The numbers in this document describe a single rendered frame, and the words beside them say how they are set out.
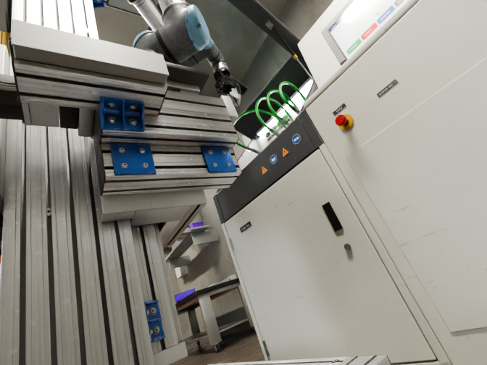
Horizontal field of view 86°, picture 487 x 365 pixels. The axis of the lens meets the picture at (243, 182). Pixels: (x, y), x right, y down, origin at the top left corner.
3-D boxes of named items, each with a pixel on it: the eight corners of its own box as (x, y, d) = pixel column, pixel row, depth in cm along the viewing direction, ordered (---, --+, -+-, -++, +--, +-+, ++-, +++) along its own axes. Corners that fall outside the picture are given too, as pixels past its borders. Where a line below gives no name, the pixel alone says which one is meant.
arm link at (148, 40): (154, 91, 92) (147, 65, 97) (185, 71, 89) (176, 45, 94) (128, 69, 81) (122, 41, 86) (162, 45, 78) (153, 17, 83)
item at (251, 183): (225, 221, 134) (216, 194, 141) (231, 220, 137) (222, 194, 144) (315, 149, 95) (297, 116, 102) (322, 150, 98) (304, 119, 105)
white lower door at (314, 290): (272, 374, 107) (222, 223, 135) (275, 372, 109) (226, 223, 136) (435, 361, 67) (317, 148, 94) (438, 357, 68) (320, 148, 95)
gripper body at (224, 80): (217, 94, 125) (210, 77, 129) (231, 98, 130) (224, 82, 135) (226, 82, 120) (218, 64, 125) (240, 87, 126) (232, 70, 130)
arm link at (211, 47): (190, 52, 121) (202, 68, 130) (211, 38, 118) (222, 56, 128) (186, 41, 124) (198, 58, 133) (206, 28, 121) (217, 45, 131)
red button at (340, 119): (337, 131, 85) (329, 119, 87) (343, 132, 87) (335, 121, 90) (350, 120, 82) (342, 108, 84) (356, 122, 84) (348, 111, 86)
